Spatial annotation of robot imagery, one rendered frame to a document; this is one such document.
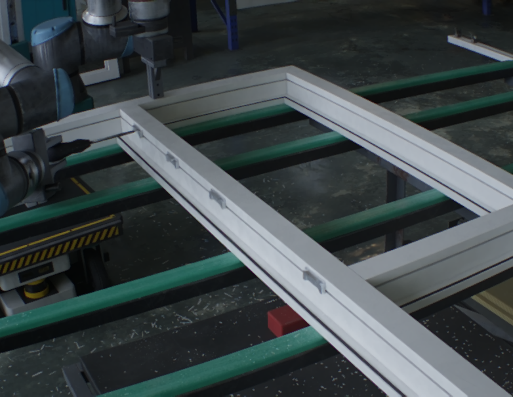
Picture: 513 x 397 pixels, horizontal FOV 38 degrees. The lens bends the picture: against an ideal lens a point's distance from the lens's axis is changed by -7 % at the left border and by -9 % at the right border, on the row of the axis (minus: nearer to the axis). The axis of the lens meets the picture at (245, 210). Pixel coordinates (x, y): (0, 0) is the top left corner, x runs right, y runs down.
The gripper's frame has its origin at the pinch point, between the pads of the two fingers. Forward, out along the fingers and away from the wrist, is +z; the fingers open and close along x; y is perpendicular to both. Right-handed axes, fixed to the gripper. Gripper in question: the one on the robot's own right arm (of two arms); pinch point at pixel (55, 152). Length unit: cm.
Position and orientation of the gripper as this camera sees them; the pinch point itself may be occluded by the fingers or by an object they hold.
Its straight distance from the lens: 156.9
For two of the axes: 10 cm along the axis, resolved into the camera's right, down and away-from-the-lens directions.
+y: 9.7, -1.0, -2.2
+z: 1.8, -2.9, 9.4
